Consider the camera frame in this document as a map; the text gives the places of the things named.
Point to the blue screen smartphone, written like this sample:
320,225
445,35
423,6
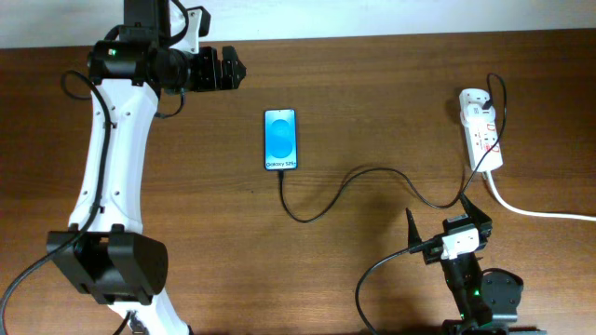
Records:
280,140

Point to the white charger adapter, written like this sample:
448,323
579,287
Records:
475,114

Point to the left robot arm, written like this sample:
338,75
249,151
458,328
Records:
103,252

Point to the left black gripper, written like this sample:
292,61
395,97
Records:
210,79

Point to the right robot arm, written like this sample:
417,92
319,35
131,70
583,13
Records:
486,299

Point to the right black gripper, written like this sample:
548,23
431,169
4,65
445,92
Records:
478,220

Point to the white power strip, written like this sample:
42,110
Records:
484,154

